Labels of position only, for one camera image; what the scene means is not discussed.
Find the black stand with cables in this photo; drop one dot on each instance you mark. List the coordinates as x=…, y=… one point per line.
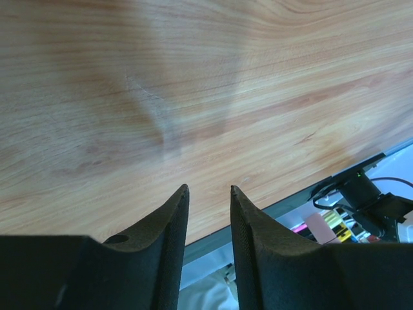
x=385, y=216

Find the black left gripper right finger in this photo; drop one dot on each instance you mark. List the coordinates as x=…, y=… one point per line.
x=279, y=269

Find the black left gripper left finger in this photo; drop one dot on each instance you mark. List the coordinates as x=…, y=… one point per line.
x=138, y=268

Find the pink yellow clutter items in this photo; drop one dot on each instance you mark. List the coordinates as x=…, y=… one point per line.
x=333, y=226

